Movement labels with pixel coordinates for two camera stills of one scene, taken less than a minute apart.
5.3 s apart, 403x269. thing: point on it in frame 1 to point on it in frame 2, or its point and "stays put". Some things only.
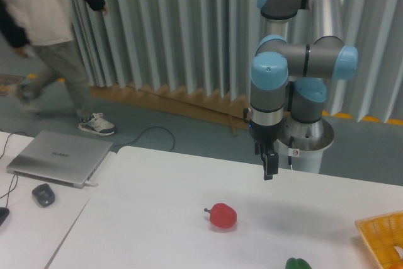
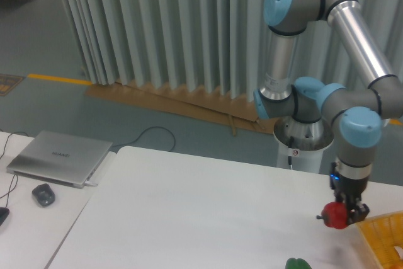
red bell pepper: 222,215 to 334,215
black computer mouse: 43,195 stays put
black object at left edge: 4,212 stays put
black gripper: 266,135 to 352,189
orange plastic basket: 383,233 stays put
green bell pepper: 297,263 stays put
